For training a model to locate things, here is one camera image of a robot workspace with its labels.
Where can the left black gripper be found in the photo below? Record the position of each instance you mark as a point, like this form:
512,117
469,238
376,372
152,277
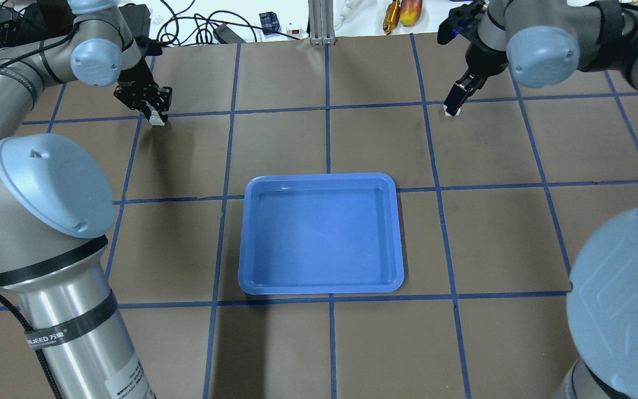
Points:
135,73

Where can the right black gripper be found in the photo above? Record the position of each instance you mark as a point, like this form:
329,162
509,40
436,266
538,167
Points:
483,66

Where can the white block robot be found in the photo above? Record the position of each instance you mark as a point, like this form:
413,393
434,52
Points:
452,113
156,120

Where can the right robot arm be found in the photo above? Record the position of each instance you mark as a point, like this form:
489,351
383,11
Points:
522,179

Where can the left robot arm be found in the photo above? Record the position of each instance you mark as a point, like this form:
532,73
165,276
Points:
56,206

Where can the blue plastic tray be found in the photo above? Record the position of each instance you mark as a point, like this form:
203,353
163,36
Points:
336,233

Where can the red yellow mango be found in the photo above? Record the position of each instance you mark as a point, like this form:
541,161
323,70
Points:
410,12

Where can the brass cylinder tool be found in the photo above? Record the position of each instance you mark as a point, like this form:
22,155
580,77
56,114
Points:
391,17

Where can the black power adapter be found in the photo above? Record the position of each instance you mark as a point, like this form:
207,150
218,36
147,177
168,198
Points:
225,35

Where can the aluminium frame post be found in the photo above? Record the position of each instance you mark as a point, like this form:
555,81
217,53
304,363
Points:
321,29

